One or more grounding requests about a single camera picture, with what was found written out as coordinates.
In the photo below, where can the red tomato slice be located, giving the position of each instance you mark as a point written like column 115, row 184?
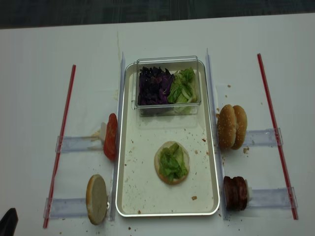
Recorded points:
column 109, row 147

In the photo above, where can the green lettuce in container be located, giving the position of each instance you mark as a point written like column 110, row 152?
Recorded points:
column 183, row 88

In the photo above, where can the lettuce leaf on bun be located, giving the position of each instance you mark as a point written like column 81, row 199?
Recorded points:
column 172, row 159

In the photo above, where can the stack of meat slices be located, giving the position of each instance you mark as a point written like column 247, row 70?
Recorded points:
column 236, row 193

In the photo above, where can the clear plastic salad container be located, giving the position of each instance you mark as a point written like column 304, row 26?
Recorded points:
column 173, row 64

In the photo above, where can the purple cabbage shreds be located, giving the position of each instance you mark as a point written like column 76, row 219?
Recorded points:
column 154, row 86

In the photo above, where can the white rectangular tray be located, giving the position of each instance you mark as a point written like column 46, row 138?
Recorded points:
column 140, row 191

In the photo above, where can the bottom bun on tray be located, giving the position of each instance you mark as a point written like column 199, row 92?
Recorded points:
column 172, row 180

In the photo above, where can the white pusher block left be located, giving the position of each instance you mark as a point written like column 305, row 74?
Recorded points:
column 102, row 133

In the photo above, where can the white pusher block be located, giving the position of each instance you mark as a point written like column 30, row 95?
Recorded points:
column 249, row 192
column 102, row 133

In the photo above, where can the sesame bun front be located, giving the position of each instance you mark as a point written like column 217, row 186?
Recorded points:
column 226, row 127

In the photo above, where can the sesame bun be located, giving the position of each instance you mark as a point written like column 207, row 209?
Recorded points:
column 241, row 126
column 226, row 127

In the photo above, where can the sesame bun rear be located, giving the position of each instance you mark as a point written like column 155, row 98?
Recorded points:
column 241, row 126

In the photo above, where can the upper left clear holder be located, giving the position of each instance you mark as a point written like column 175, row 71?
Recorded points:
column 78, row 144

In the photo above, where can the clear holder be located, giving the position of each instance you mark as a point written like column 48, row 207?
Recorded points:
column 270, row 198
column 78, row 144
column 65, row 208
column 263, row 138

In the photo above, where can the upright pale bun half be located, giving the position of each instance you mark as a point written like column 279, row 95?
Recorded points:
column 96, row 199

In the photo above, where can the left red straw strip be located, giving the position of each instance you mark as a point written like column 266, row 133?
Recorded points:
column 51, row 191

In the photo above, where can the red straw strip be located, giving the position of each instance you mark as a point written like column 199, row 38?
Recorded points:
column 280, row 148
column 51, row 191

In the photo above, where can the upper right clear holder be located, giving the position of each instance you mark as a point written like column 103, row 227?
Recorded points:
column 263, row 138

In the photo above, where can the white pusher block right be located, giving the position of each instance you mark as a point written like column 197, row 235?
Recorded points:
column 249, row 192

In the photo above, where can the lower left clear holder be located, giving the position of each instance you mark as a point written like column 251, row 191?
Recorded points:
column 65, row 208

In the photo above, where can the lower right clear holder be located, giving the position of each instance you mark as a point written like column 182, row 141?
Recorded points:
column 270, row 198

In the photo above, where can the right red straw strip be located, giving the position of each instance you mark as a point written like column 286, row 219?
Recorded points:
column 280, row 148

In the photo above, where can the black object bottom left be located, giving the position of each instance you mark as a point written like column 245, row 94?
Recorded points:
column 8, row 222

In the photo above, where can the left long clear rail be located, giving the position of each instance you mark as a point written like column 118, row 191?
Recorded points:
column 118, row 138

